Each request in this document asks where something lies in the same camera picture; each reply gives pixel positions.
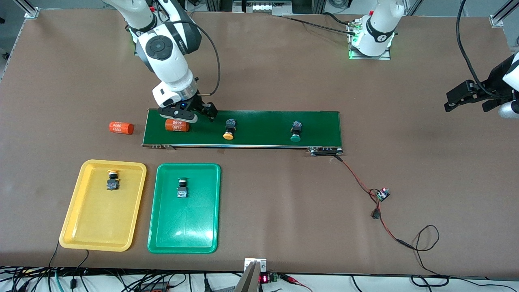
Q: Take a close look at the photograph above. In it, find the yellow plastic tray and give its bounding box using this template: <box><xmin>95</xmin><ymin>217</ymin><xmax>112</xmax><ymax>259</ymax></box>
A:
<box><xmin>59</xmin><ymin>159</ymin><xmax>147</xmax><ymax>252</ymax></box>

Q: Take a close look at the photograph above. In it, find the silver machine frame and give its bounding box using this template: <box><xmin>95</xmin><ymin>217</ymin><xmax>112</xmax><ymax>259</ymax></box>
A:
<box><xmin>233</xmin><ymin>0</ymin><xmax>292</xmax><ymax>13</ymax></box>

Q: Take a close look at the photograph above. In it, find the green plastic tray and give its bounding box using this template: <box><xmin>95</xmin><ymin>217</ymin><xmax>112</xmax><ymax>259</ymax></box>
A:
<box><xmin>147</xmin><ymin>163</ymin><xmax>221</xmax><ymax>254</ymax></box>

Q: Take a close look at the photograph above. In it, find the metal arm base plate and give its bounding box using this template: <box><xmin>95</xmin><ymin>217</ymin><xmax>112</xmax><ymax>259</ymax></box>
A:
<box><xmin>348</xmin><ymin>20</ymin><xmax>392</xmax><ymax>60</ymax></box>

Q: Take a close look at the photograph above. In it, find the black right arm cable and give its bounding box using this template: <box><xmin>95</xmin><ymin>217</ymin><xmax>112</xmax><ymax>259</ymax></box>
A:
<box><xmin>187</xmin><ymin>20</ymin><xmax>221</xmax><ymax>97</ymax></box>

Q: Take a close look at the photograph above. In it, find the black cable bundle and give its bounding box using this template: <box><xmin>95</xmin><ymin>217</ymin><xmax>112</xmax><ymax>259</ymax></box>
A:
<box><xmin>280</xmin><ymin>11</ymin><xmax>359</xmax><ymax>35</ymax></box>

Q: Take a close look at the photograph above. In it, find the silver metal bracket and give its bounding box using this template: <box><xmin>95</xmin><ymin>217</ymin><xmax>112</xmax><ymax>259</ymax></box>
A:
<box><xmin>244</xmin><ymin>258</ymin><xmax>267</xmax><ymax>273</ymax></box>

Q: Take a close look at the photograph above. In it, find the black cable with plug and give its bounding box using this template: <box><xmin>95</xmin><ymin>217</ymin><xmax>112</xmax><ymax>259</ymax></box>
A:
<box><xmin>71</xmin><ymin>249</ymin><xmax>90</xmax><ymax>288</ymax></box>

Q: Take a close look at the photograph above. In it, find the thin black power cable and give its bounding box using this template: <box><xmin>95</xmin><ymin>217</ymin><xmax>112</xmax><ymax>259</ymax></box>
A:
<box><xmin>412</xmin><ymin>224</ymin><xmax>450</xmax><ymax>284</ymax></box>

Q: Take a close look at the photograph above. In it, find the red clip lead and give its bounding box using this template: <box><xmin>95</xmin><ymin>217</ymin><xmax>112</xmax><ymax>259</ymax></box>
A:
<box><xmin>280</xmin><ymin>274</ymin><xmax>313</xmax><ymax>292</ymax></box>

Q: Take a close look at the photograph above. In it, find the green belt conveyor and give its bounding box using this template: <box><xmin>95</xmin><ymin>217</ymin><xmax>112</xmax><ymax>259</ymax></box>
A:
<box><xmin>141</xmin><ymin>109</ymin><xmax>345</xmax><ymax>157</ymax></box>

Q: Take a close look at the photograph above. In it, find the orange 4680 cylinder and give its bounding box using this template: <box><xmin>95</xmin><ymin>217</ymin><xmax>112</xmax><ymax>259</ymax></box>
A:
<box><xmin>165</xmin><ymin>119</ymin><xmax>190</xmax><ymax>133</ymax></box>
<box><xmin>109</xmin><ymin>121</ymin><xmax>135</xmax><ymax>135</ymax></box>

